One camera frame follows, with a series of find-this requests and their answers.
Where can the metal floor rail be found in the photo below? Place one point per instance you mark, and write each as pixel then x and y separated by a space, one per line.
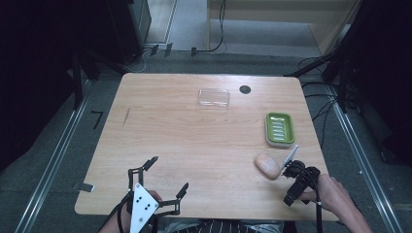
pixel 366 168
pixel 51 165

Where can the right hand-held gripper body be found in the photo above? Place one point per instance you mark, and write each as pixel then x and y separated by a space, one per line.
pixel 307 176

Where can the person's left hand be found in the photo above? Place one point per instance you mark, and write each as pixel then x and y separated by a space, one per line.
pixel 156 195

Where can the clear plastic box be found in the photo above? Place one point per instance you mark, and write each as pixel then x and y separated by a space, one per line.
pixel 213 98

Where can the black metal stand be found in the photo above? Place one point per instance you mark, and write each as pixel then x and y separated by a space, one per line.
pixel 77 84
pixel 343 64

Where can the grey tape strip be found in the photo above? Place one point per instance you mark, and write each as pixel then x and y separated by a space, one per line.
pixel 86 187

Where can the person's right hand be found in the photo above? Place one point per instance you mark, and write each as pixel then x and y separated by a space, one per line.
pixel 330 194

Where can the person's striped clothing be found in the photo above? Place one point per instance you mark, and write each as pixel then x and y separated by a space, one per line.
pixel 220 227

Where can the green soap dish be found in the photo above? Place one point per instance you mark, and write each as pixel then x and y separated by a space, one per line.
pixel 279 129

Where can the light wooden shelf unit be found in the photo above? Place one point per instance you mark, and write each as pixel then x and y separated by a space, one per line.
pixel 259 14

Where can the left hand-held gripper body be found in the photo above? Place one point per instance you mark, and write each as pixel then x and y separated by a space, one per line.
pixel 142 204

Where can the beige soap bar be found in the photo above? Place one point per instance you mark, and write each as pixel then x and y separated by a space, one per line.
pixel 267 166

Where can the dark cabinet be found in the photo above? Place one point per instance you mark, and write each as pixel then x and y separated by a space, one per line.
pixel 129 29

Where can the black round table grommet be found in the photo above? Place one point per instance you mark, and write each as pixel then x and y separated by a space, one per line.
pixel 245 89

